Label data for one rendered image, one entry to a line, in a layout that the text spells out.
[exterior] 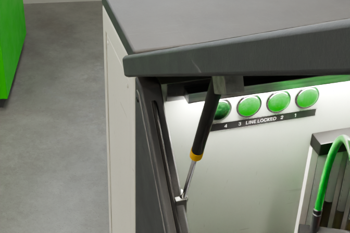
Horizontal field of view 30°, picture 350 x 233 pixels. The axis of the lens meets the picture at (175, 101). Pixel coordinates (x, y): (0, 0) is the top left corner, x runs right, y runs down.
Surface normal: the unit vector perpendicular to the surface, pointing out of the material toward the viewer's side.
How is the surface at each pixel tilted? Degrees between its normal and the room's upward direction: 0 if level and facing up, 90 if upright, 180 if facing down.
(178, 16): 0
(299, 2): 0
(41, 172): 0
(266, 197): 90
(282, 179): 90
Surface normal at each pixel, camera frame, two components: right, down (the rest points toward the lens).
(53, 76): 0.03, -0.84
